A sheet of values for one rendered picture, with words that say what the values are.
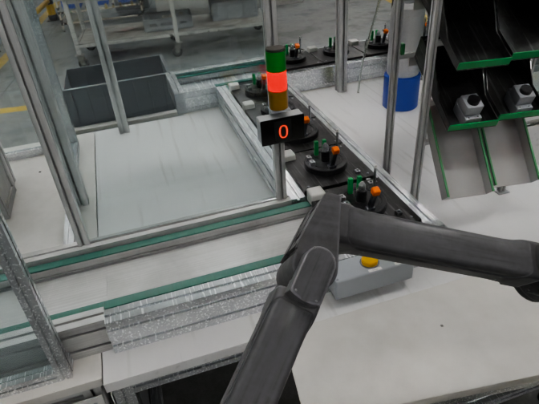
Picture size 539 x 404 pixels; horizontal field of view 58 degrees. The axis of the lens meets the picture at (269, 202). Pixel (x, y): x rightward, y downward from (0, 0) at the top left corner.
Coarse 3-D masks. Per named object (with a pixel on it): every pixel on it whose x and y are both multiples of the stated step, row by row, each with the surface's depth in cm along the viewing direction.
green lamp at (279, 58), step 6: (270, 54) 116; (276, 54) 116; (282, 54) 117; (270, 60) 117; (276, 60) 117; (282, 60) 118; (270, 66) 118; (276, 66) 118; (282, 66) 118; (270, 72) 119; (276, 72) 119
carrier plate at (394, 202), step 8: (376, 184) 146; (384, 184) 145; (328, 192) 144; (336, 192) 144; (384, 192) 142; (392, 192) 141; (392, 200) 138; (400, 200) 138; (392, 208) 135; (400, 208) 135; (408, 208) 134; (400, 216) 131; (408, 216) 131; (416, 216) 131
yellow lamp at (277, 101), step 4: (268, 92) 123; (272, 92) 122; (276, 92) 122; (280, 92) 122; (284, 92) 122; (272, 96) 123; (276, 96) 122; (280, 96) 122; (284, 96) 123; (272, 100) 123; (276, 100) 123; (280, 100) 123; (284, 100) 123; (272, 104) 124; (276, 104) 123; (280, 104) 123; (284, 104) 124; (272, 108) 125; (276, 108) 124; (280, 108) 124; (284, 108) 124
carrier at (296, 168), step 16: (336, 144) 158; (288, 160) 161; (304, 160) 157; (320, 160) 156; (336, 160) 155; (352, 160) 159; (304, 176) 152; (320, 176) 152; (336, 176) 151; (352, 176) 150; (368, 176) 150; (304, 192) 146
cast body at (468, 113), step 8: (464, 96) 122; (472, 96) 120; (456, 104) 125; (464, 104) 121; (472, 104) 120; (480, 104) 120; (456, 112) 125; (464, 112) 122; (472, 112) 121; (464, 120) 122; (472, 120) 122
